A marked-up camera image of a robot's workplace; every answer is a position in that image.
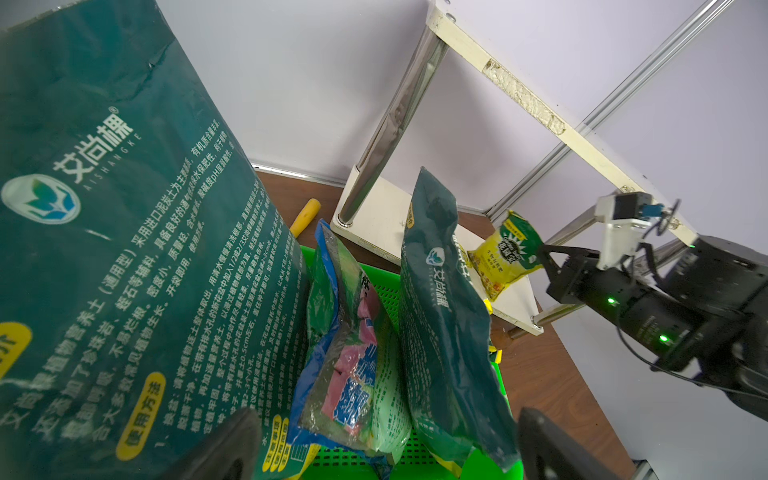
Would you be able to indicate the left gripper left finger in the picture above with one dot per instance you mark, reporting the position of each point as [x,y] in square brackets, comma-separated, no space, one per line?
[228,452]

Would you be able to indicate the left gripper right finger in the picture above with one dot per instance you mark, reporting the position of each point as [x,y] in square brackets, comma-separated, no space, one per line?
[548,452]

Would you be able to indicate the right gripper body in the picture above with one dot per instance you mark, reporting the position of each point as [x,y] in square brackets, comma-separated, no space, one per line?
[638,310]

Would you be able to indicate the green flower print soil bag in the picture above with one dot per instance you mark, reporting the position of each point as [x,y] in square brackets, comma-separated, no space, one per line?
[454,392]

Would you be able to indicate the blue and green fertilizer bag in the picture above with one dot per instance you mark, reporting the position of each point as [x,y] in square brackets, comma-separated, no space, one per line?
[350,393]

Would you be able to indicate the yellow green small fertilizer bag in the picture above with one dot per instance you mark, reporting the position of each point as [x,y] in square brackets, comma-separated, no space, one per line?
[506,256]

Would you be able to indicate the large dark green soil bag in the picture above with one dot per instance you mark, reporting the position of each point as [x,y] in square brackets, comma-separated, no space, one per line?
[150,290]

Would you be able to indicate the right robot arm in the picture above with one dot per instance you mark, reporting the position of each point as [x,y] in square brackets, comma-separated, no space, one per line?
[710,308]

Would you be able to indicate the white two-tier shelf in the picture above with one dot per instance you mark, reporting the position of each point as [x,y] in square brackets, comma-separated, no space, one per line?
[584,59]

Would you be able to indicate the green plastic basket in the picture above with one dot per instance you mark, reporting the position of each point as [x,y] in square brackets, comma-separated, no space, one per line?
[416,462]

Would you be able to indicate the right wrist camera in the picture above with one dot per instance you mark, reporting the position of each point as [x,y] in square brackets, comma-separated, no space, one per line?
[626,217]

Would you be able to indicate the yellow tool handle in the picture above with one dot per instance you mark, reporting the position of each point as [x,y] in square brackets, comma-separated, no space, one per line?
[304,218]

